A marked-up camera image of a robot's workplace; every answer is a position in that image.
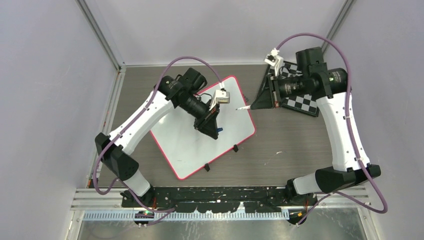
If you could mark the aluminium frame rail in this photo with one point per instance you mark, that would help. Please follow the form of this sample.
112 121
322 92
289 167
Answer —
109 207

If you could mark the black and white chessboard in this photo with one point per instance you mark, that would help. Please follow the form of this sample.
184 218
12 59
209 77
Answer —
302 103

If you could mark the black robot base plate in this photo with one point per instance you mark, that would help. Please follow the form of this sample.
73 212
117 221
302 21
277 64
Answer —
227 199

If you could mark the white marker pen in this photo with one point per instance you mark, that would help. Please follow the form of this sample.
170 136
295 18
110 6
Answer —
243 108

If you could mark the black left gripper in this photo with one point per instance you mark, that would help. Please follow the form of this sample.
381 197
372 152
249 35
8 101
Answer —
209 126

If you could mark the pink-framed whiteboard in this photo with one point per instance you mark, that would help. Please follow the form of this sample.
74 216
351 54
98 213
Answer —
188 150

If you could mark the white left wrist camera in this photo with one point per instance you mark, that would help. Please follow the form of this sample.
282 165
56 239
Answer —
220 96

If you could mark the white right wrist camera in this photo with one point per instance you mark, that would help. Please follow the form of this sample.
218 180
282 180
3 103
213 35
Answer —
274 60

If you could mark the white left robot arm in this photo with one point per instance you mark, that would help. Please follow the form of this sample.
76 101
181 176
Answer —
114 149

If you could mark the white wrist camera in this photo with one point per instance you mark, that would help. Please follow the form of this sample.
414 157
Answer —
220 96
274 60

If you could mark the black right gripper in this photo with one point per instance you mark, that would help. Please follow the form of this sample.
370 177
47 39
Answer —
265 100

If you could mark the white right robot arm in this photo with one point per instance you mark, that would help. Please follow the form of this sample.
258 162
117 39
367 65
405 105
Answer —
328 88

